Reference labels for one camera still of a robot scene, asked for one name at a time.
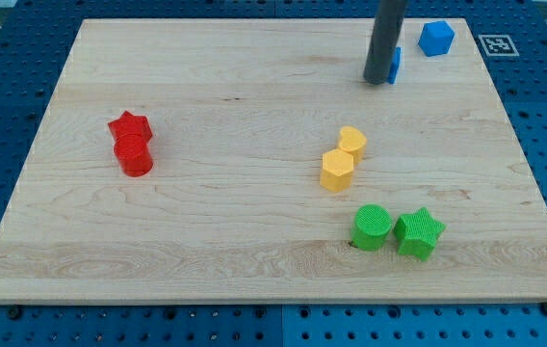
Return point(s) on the blue triangle block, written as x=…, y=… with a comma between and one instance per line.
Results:
x=395, y=65

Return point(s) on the blue cube block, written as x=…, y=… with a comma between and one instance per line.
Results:
x=436, y=38

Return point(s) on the light wooden board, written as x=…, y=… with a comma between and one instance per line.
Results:
x=233, y=211

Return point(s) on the yellow hexagon block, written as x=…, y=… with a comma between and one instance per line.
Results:
x=336, y=170

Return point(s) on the yellow heart block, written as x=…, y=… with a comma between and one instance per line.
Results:
x=352, y=141

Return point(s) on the green cylinder block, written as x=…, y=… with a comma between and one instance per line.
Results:
x=370, y=227

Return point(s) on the red cylinder block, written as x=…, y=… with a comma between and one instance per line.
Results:
x=132, y=153

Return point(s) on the red star block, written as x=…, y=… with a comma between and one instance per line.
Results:
x=130, y=124

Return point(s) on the green star block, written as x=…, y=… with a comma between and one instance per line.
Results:
x=417, y=233

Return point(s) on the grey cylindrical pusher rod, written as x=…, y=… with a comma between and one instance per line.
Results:
x=388, y=24

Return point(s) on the white fiducial marker tag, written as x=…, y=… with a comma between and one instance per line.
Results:
x=498, y=45

